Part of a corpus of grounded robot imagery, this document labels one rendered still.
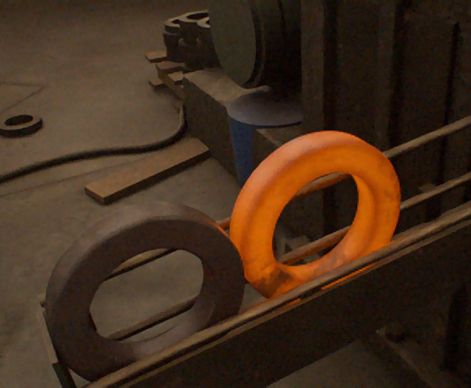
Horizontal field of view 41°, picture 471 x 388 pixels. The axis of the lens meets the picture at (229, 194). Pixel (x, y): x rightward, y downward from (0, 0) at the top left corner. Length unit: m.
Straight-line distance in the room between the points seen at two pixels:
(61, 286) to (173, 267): 1.20
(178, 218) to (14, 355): 1.08
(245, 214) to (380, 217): 0.16
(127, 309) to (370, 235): 1.03
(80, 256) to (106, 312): 1.09
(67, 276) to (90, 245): 0.03
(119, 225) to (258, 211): 0.13
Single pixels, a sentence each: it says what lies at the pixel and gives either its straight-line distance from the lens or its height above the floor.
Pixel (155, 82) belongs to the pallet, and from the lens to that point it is 3.05.
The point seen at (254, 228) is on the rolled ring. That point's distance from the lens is 0.58.
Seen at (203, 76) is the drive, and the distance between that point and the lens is 2.34.
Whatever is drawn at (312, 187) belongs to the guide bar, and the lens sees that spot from 0.67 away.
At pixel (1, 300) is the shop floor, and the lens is 1.76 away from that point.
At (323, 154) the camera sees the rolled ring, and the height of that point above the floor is 0.74.
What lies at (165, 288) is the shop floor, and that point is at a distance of 1.65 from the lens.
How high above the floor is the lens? 1.00
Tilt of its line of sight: 30 degrees down
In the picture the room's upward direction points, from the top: 5 degrees counter-clockwise
